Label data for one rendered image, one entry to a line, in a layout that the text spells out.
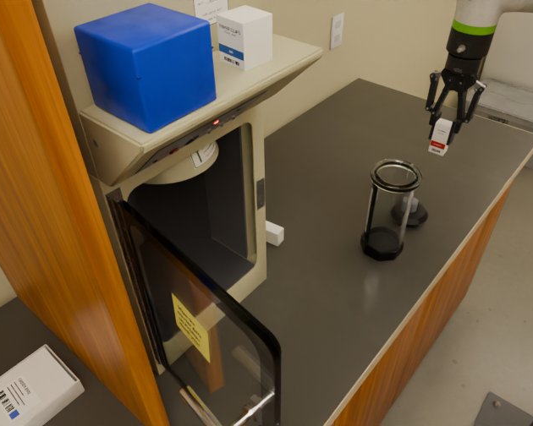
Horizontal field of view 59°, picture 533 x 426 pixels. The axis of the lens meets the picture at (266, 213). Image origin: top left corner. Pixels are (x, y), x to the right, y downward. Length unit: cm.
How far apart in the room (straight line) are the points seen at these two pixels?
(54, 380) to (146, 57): 67
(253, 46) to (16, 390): 73
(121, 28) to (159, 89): 7
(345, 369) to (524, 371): 140
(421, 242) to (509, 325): 123
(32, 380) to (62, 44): 65
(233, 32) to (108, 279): 34
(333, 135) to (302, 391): 91
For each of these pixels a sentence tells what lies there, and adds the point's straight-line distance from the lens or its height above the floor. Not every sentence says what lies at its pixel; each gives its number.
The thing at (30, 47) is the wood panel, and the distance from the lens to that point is 44.
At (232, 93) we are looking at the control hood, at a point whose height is 151.
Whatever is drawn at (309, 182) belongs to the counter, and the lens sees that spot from 137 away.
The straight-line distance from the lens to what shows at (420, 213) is 125.
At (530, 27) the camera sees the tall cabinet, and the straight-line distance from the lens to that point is 356.
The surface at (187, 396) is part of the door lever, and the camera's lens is 64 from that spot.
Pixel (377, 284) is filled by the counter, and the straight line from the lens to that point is 111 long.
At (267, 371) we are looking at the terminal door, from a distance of 49.
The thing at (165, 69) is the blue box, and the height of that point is 157.
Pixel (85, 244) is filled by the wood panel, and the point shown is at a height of 141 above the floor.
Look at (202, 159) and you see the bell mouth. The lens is 77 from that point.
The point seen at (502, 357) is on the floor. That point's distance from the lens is 228.
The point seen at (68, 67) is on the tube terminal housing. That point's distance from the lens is 56.
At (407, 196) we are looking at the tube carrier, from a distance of 104.
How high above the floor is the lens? 177
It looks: 41 degrees down
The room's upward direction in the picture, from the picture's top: 1 degrees counter-clockwise
